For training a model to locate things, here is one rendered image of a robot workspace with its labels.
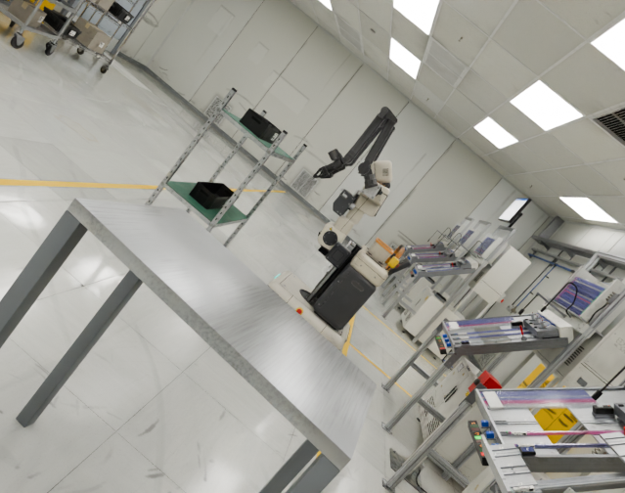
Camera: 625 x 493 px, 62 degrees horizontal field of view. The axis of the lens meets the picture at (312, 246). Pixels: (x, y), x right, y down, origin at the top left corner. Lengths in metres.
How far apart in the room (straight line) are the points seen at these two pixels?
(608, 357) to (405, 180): 7.54
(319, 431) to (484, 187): 10.18
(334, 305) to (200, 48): 8.99
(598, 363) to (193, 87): 9.68
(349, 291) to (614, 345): 1.71
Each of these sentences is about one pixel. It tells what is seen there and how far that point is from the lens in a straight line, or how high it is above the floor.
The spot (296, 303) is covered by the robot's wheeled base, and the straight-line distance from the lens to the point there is 3.49.
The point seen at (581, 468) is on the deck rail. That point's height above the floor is 0.87.
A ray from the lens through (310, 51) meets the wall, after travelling 11.26.
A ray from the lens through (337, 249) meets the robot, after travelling 3.50.
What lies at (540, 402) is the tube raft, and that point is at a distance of 2.78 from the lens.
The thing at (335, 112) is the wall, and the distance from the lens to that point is 10.95.
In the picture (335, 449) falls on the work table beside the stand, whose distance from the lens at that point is 0.95.
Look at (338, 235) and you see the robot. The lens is 3.58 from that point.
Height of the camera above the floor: 1.17
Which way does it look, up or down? 9 degrees down
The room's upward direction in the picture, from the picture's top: 40 degrees clockwise
